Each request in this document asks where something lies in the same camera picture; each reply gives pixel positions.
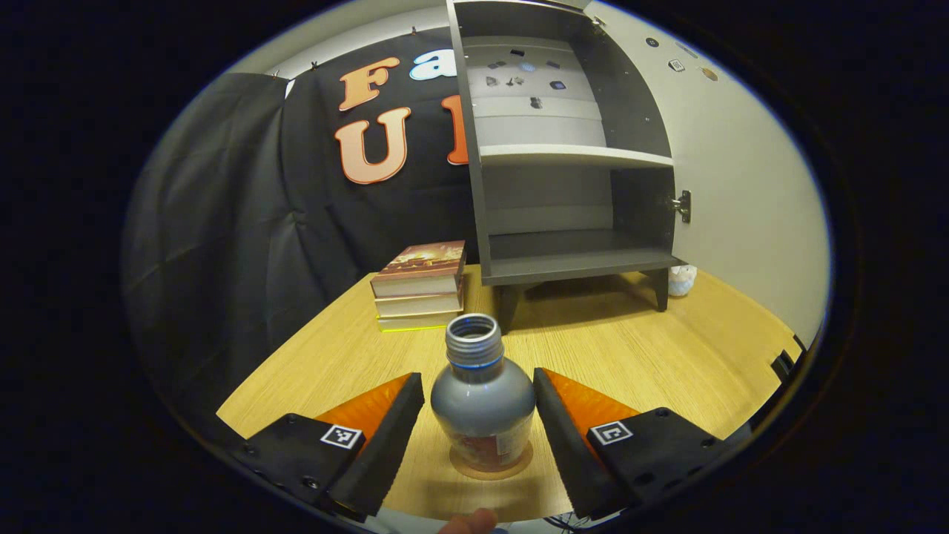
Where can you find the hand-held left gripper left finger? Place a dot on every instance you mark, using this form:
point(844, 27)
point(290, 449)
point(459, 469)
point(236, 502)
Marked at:
point(385, 445)

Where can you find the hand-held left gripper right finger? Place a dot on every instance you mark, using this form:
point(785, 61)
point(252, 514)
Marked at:
point(567, 452)

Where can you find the round brown coaster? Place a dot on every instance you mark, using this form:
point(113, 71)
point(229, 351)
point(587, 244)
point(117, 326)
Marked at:
point(489, 475)

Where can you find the silver bottle with red label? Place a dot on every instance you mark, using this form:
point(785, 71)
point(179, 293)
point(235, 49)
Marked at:
point(482, 404)

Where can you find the cream cabinet door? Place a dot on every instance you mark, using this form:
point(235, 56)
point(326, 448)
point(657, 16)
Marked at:
point(741, 185)

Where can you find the metal door hinge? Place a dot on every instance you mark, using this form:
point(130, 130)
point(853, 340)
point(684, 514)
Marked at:
point(683, 206)

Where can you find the white cabinet shelf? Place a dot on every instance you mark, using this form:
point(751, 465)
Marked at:
point(563, 154)

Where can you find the beige book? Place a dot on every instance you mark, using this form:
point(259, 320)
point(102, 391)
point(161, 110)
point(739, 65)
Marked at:
point(415, 304)

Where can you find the picture cover book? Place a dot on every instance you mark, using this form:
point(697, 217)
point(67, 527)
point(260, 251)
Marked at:
point(426, 256)

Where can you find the small white object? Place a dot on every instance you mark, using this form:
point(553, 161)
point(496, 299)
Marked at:
point(682, 282)

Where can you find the black backdrop cloth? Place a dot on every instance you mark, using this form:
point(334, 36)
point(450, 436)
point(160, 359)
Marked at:
point(222, 222)

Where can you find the black bracket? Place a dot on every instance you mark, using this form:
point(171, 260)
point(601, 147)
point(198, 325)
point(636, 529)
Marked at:
point(782, 365)

